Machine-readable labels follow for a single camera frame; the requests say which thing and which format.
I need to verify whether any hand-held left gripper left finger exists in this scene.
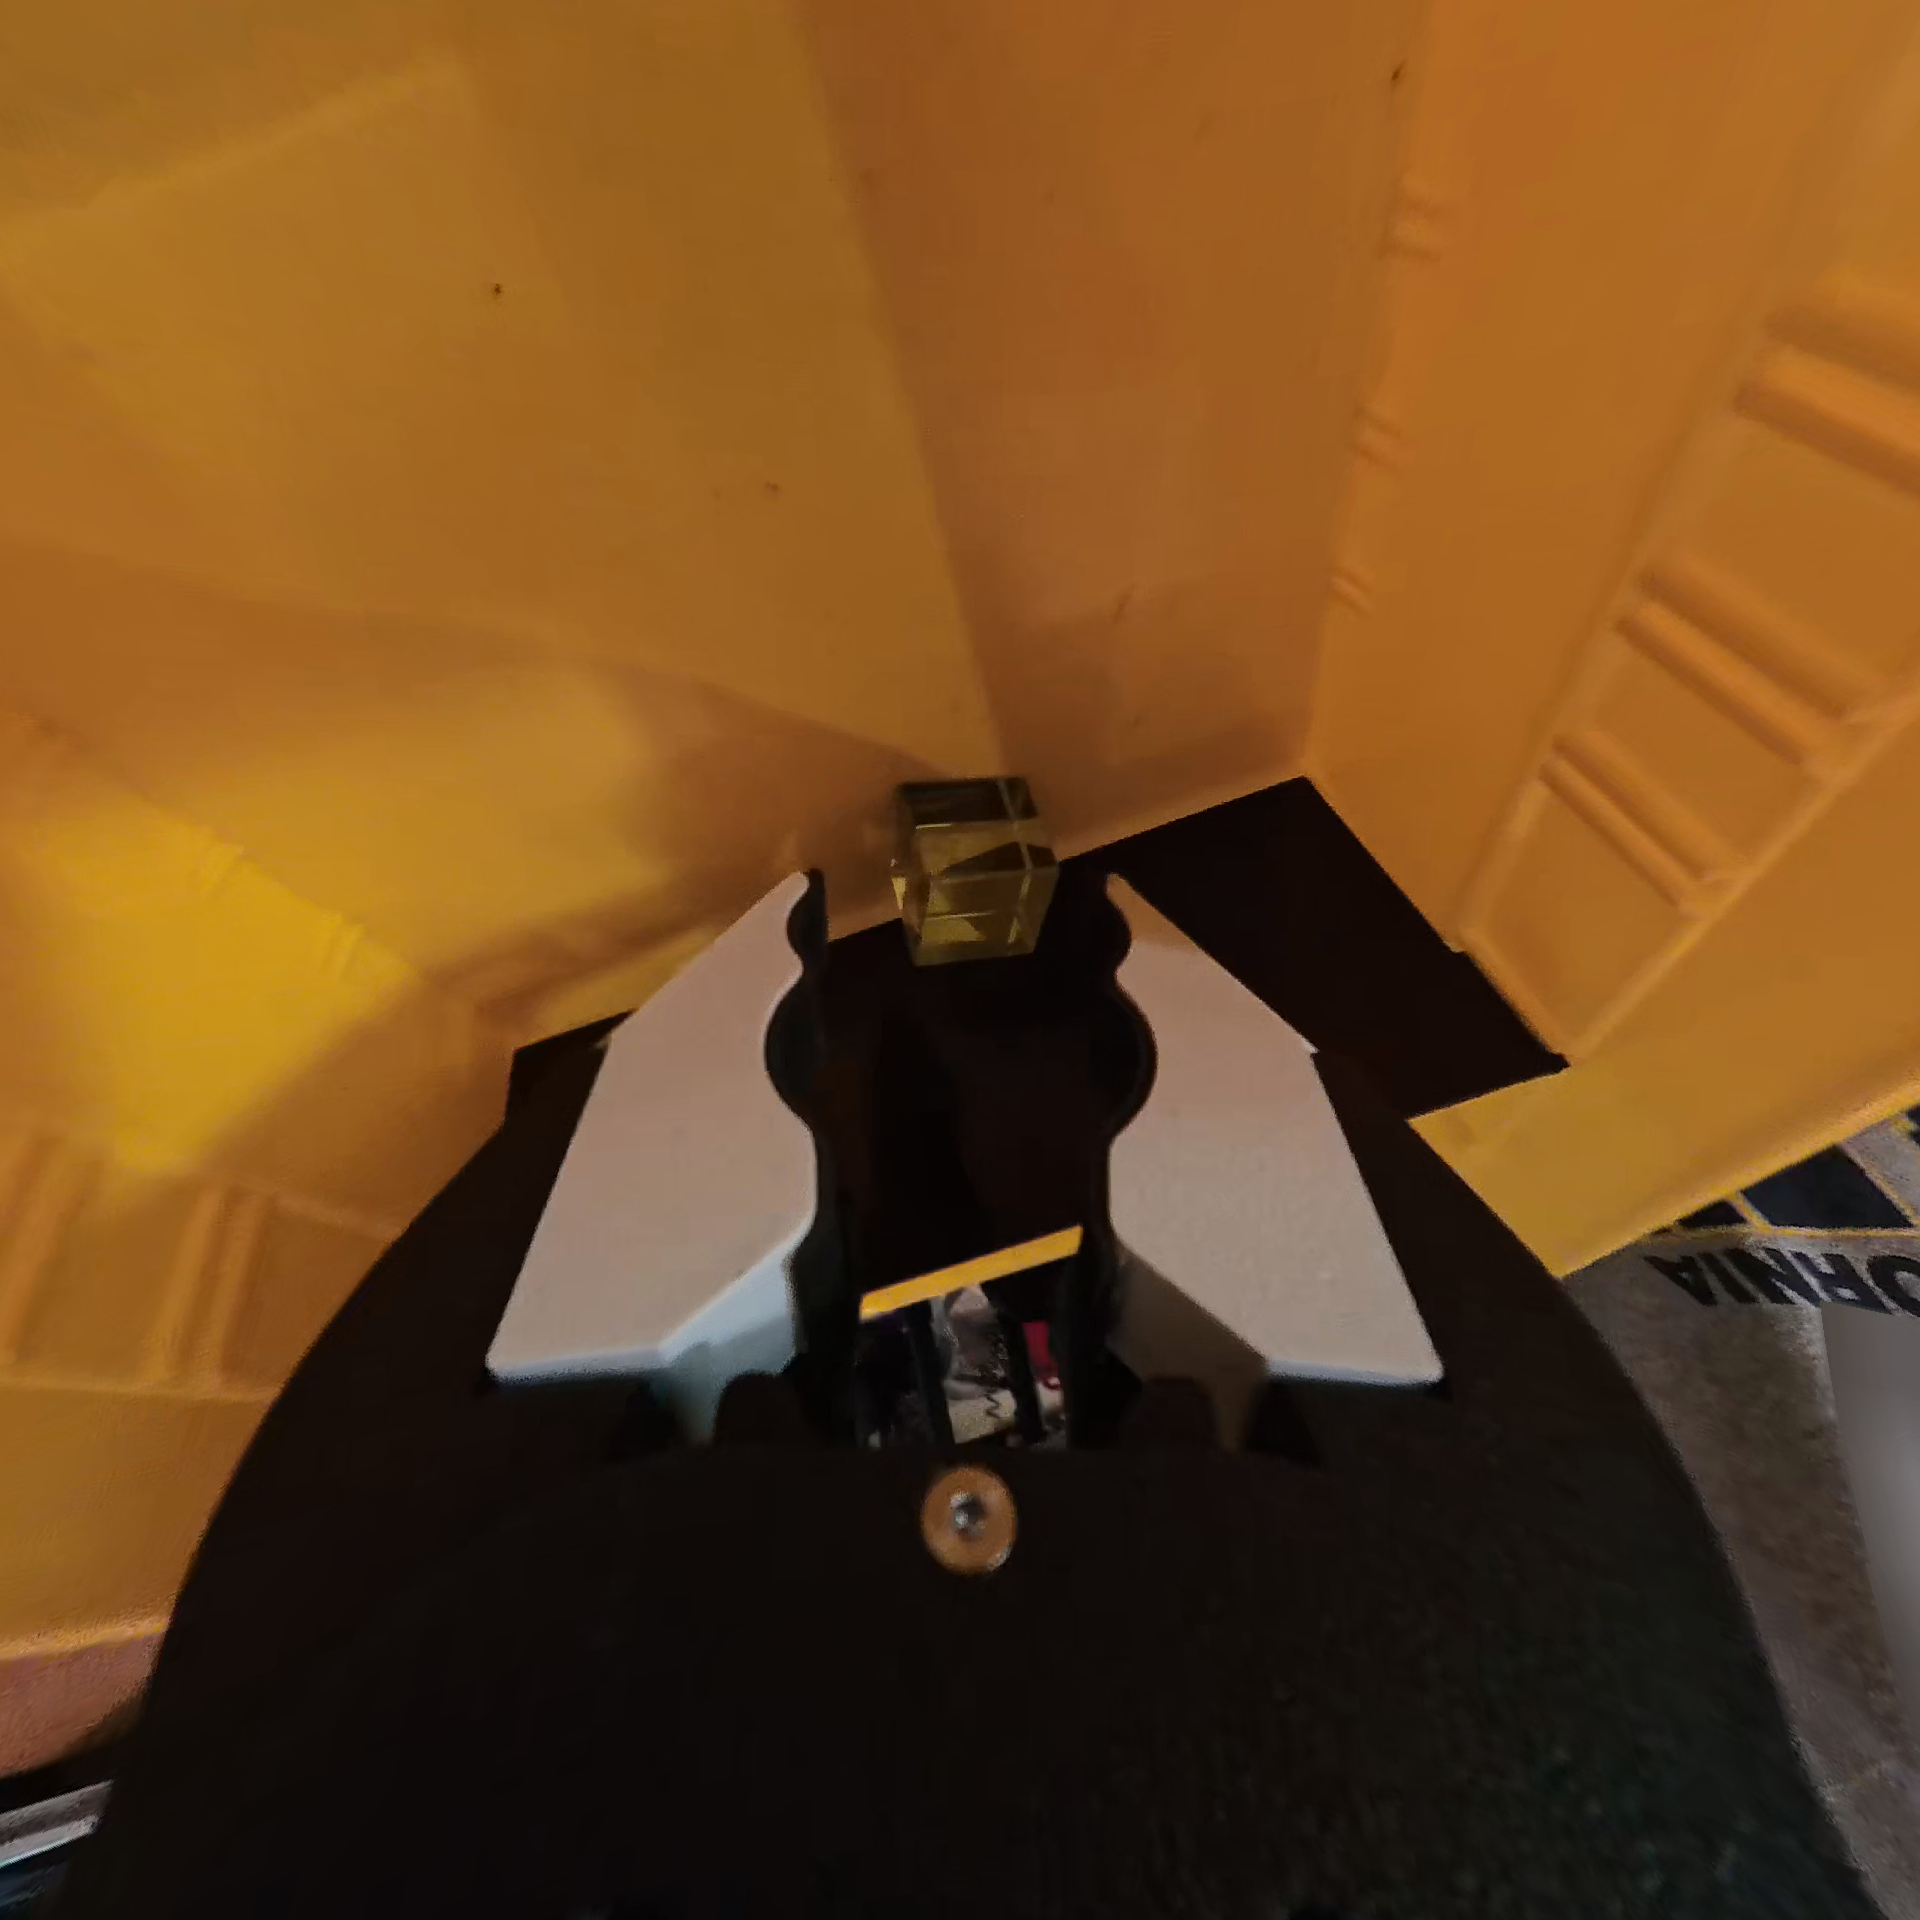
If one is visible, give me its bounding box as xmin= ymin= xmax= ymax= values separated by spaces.
xmin=485 ymin=866 xmax=864 ymax=1449

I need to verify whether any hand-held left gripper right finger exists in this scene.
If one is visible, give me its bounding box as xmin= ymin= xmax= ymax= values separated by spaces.
xmin=1102 ymin=874 xmax=1449 ymax=1451

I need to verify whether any yellow-green transparent cube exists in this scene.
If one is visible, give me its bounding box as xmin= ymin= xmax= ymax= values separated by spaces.
xmin=888 ymin=776 xmax=1063 ymax=969

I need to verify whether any yellow plastic bin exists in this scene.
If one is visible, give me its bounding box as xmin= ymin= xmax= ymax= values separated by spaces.
xmin=0 ymin=0 xmax=1920 ymax=1666

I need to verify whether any person's grey printed sweatshirt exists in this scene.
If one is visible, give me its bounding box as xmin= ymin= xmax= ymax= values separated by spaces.
xmin=1559 ymin=1102 xmax=1920 ymax=1920

